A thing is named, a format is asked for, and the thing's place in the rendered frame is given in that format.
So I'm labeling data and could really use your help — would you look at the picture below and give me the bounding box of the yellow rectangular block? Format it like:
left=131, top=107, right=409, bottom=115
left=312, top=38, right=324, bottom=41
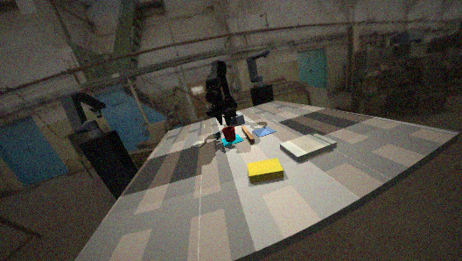
left=248, top=158, right=284, bottom=183

